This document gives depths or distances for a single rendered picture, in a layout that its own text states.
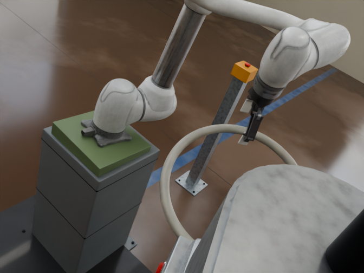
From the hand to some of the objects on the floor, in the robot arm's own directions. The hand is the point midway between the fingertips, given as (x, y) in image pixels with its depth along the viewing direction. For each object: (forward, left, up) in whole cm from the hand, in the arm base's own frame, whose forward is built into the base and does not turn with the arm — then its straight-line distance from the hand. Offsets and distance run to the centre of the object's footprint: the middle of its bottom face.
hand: (244, 125), depth 122 cm
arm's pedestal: (-51, -3, -132) cm, 142 cm away
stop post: (-55, +98, -126) cm, 169 cm away
